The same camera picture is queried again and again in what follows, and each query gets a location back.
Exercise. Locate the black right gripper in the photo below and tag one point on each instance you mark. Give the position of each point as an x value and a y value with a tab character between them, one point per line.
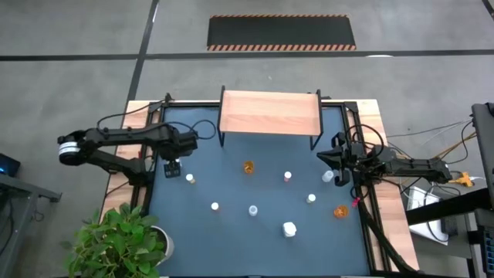
353	156

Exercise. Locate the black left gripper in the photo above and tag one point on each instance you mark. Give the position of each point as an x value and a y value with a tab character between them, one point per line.
172	169

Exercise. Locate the pale yellow bottle white cap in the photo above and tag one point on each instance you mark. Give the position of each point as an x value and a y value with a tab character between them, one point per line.
190	178

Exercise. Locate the clear translucent pill bottle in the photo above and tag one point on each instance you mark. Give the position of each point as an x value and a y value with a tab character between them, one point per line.
327	176

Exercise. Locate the small white bottle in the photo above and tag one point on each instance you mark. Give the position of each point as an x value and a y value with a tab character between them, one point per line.
310	198

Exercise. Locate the pink pill bottle white cap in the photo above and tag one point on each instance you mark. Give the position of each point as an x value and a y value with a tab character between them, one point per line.
287	176

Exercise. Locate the amber pill bottle white cap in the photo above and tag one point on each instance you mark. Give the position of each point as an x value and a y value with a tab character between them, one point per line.
215	206

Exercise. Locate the amber pill bottle without cap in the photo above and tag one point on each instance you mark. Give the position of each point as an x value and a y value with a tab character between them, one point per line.
341	211
249	167

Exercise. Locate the white melatonin bottle blue label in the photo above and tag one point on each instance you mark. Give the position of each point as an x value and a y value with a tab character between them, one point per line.
289	229

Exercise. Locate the plain white plastic bottle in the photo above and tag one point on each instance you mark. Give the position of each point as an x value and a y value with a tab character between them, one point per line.
252	210

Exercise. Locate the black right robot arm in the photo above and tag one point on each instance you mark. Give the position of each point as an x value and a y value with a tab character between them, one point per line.
417	166

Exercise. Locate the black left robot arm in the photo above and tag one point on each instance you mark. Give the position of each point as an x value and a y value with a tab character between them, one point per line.
127	135

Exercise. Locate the white plant pot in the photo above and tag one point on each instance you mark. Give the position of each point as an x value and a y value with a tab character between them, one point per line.
168	245

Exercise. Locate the green leafy plant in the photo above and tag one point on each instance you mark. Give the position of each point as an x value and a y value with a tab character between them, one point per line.
116	243

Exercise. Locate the white flat box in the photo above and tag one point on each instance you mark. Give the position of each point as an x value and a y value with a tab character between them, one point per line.
418	197

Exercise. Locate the blue-grey table mat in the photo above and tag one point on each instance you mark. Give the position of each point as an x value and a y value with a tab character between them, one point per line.
231	251

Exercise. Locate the black hazard-striped floor mat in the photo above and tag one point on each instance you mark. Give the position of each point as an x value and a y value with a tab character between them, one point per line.
281	32

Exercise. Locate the yellow power splitter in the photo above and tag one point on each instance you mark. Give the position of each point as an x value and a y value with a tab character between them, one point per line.
461	179

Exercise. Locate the grey metal desk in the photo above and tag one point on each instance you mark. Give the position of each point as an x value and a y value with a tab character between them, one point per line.
23	195

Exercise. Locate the dark grey monitor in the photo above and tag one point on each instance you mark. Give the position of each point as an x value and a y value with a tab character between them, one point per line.
484	143

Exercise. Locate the black device blue light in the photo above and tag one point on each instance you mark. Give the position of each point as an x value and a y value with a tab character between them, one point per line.
7	164

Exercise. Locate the black aluminium table frame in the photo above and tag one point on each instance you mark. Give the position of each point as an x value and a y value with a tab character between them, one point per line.
193	104

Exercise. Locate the wooden shelf black metal frame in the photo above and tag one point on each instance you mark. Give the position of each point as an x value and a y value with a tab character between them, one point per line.
270	112

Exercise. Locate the black desk frame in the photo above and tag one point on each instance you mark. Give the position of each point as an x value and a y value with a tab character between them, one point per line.
444	208

